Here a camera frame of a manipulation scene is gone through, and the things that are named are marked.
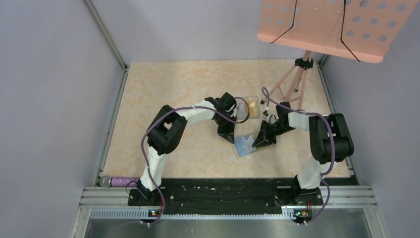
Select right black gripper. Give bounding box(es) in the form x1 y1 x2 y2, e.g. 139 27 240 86
253 120 296 148

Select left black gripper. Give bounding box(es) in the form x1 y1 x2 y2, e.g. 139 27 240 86
214 114 237 144

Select silver vip card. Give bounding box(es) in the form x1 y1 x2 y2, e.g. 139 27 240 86
236 103 247 117
234 134 257 157

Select clear plastic card tray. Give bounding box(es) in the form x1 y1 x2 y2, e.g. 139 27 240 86
235 96 261 121

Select purple glitter microphone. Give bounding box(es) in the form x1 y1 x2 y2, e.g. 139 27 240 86
98 176 139 187

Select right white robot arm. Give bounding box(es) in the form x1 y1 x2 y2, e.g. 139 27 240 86
252 102 354 204

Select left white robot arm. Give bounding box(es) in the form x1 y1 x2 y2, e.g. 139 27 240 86
137 92 238 205

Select pink tripod stand legs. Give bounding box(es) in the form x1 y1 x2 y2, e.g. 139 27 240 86
268 50 314 110

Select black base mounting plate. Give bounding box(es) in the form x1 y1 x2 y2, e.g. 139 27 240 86
128 177 358 216

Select pink music stand desk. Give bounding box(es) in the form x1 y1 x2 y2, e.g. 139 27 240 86
257 0 418 63

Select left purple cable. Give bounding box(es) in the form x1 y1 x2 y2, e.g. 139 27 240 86
141 96 251 227

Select aluminium frame rail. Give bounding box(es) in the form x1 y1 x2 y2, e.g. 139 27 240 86
71 186 389 238

